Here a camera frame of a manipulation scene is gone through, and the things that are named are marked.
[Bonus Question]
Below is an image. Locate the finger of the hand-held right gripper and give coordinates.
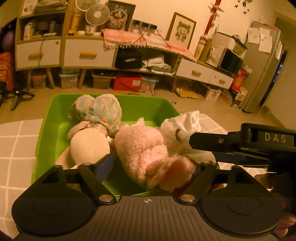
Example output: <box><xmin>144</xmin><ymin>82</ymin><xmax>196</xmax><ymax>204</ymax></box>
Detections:
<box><xmin>188</xmin><ymin>132</ymin><xmax>232</xmax><ymax>153</ymax></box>
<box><xmin>214</xmin><ymin>151</ymin><xmax>271</xmax><ymax>168</ymax></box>

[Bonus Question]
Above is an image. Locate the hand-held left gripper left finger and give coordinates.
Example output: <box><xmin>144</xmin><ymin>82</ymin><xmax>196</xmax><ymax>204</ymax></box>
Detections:
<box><xmin>41</xmin><ymin>154</ymin><xmax>116</xmax><ymax>205</ymax></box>

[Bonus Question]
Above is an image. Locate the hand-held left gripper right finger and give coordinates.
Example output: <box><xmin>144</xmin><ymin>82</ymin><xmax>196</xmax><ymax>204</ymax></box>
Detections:
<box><xmin>178</xmin><ymin>163</ymin><xmax>253</xmax><ymax>205</ymax></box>

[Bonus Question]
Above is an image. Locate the doll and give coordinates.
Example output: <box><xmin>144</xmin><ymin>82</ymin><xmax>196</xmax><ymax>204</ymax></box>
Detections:
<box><xmin>66</xmin><ymin>93</ymin><xmax>123</xmax><ymax>166</ymax></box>

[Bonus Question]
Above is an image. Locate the white plush toy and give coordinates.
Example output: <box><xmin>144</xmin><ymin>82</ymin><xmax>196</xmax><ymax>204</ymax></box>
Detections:
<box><xmin>159</xmin><ymin>110</ymin><xmax>216</xmax><ymax>165</ymax></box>

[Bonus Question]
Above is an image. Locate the pink plush toy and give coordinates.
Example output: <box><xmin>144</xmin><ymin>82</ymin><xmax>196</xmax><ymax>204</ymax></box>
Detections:
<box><xmin>114</xmin><ymin>117</ymin><xmax>197</xmax><ymax>194</ymax></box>

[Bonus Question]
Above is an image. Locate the green plastic bin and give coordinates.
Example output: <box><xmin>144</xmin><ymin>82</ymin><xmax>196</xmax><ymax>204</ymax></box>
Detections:
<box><xmin>31</xmin><ymin>93</ymin><xmax>220</xmax><ymax>197</ymax></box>

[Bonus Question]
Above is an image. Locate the person's right hand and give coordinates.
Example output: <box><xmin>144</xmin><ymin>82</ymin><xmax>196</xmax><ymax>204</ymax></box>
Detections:
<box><xmin>254</xmin><ymin>173</ymin><xmax>296</xmax><ymax>237</ymax></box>

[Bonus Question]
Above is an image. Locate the white box with cartoon face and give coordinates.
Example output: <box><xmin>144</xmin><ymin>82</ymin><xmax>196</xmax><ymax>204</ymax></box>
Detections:
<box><xmin>199</xmin><ymin>83</ymin><xmax>222</xmax><ymax>101</ymax></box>

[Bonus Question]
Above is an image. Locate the round printed box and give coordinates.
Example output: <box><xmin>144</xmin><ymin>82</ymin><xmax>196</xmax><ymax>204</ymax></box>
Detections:
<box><xmin>219</xmin><ymin>89</ymin><xmax>234</xmax><ymax>106</ymax></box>

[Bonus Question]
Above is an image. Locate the egg tray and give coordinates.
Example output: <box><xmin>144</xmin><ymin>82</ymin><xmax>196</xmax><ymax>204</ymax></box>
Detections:
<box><xmin>174</xmin><ymin>86</ymin><xmax>200</xmax><ymax>100</ymax></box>

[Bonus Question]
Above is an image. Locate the red gift box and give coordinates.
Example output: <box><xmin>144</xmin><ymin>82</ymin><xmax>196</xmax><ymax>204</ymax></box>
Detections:
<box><xmin>230</xmin><ymin>68</ymin><xmax>248</xmax><ymax>93</ymax></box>

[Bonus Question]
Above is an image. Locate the grey refrigerator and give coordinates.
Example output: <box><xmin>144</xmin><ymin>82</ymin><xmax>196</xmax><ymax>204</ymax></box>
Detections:
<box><xmin>238</xmin><ymin>20</ymin><xmax>284</xmax><ymax>114</ymax></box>

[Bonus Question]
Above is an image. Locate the black microwave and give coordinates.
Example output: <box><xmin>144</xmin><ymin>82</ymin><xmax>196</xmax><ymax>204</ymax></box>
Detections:
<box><xmin>218</xmin><ymin>49</ymin><xmax>244</xmax><ymax>75</ymax></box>

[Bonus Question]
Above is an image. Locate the white cardboard box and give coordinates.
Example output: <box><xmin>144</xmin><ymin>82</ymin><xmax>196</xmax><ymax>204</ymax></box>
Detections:
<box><xmin>205</xmin><ymin>44</ymin><xmax>226</xmax><ymax>67</ymax></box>

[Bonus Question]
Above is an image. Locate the clear storage box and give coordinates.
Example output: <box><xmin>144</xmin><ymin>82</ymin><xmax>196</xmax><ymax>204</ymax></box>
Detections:
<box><xmin>58</xmin><ymin>72</ymin><xmax>81</xmax><ymax>90</ymax></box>
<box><xmin>31</xmin><ymin>75</ymin><xmax>47</xmax><ymax>90</ymax></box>
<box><xmin>92</xmin><ymin>71</ymin><xmax>115</xmax><ymax>90</ymax></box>

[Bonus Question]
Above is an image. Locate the red cardboard box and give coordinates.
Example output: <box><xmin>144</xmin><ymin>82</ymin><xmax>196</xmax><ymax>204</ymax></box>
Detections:
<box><xmin>113</xmin><ymin>77</ymin><xmax>142</xmax><ymax>91</ymax></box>

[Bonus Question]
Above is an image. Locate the folded clothes pile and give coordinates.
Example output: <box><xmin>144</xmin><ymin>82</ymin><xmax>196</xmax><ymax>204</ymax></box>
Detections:
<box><xmin>142</xmin><ymin>58</ymin><xmax>176</xmax><ymax>76</ymax></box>

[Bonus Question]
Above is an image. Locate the grey checked blanket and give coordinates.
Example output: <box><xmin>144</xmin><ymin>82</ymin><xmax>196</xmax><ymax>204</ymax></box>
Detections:
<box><xmin>0</xmin><ymin>113</ymin><xmax>270</xmax><ymax>234</ymax></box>

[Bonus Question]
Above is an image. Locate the yellow bottle with red label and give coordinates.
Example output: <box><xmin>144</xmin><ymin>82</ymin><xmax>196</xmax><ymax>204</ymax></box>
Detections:
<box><xmin>194</xmin><ymin>35</ymin><xmax>207</xmax><ymax>59</ymax></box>

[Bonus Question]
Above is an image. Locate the white paper note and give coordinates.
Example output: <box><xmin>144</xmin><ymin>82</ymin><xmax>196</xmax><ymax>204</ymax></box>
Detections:
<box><xmin>275</xmin><ymin>39</ymin><xmax>284</xmax><ymax>60</ymax></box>
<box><xmin>248</xmin><ymin>27</ymin><xmax>261</xmax><ymax>45</ymax></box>
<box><xmin>258</xmin><ymin>27</ymin><xmax>273</xmax><ymax>53</ymax></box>

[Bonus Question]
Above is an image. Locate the black box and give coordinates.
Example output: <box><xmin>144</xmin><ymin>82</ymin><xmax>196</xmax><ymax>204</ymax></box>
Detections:
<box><xmin>115</xmin><ymin>47</ymin><xmax>143</xmax><ymax>69</ymax></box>

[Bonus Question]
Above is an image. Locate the two-drawer wooden cabinet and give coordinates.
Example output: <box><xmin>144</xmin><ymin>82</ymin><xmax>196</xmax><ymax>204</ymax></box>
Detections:
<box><xmin>14</xmin><ymin>10</ymin><xmax>119</xmax><ymax>90</ymax></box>

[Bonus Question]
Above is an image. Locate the framed cartoon girl picture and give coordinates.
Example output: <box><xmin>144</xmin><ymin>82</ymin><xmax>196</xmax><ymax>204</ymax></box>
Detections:
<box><xmin>166</xmin><ymin>12</ymin><xmax>197</xmax><ymax>50</ymax></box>

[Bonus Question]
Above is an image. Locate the black tripod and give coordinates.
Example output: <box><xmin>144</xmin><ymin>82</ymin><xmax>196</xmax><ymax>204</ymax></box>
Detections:
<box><xmin>0</xmin><ymin>82</ymin><xmax>36</xmax><ymax>111</ymax></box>

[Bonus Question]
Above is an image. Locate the red hanging ornament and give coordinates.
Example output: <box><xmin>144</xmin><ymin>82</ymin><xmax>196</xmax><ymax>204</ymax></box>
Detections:
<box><xmin>203</xmin><ymin>0</ymin><xmax>225</xmax><ymax>35</ymax></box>

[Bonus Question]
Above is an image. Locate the pink tablecloth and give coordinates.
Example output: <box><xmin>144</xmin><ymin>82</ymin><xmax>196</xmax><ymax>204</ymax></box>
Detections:
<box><xmin>101</xmin><ymin>29</ymin><xmax>199</xmax><ymax>62</ymax></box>

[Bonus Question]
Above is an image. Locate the orange printed bag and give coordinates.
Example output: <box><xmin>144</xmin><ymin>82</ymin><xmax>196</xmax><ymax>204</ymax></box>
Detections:
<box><xmin>0</xmin><ymin>51</ymin><xmax>15</xmax><ymax>91</ymax></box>

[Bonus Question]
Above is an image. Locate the tall yellow bottle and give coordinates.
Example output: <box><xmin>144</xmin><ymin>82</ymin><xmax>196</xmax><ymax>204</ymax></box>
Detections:
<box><xmin>69</xmin><ymin>13</ymin><xmax>81</xmax><ymax>35</ymax></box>

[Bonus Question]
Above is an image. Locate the white desk fan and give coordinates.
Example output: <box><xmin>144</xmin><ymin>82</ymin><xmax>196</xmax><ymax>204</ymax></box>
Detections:
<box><xmin>85</xmin><ymin>3</ymin><xmax>111</xmax><ymax>35</ymax></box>
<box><xmin>74</xmin><ymin>0</ymin><xmax>101</xmax><ymax>12</ymax></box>

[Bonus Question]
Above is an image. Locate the framed fluffy animal picture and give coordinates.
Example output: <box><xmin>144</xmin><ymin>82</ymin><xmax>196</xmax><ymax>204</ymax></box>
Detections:
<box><xmin>106</xmin><ymin>0</ymin><xmax>136</xmax><ymax>31</ymax></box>

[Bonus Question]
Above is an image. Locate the purple ball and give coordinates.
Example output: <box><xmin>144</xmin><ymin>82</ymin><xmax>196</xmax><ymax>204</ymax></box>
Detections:
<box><xmin>1</xmin><ymin>31</ymin><xmax>16</xmax><ymax>52</ymax></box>

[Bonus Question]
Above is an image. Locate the stack of papers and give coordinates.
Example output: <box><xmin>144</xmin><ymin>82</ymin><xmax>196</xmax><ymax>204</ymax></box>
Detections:
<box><xmin>35</xmin><ymin>0</ymin><xmax>68</xmax><ymax>13</ymax></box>

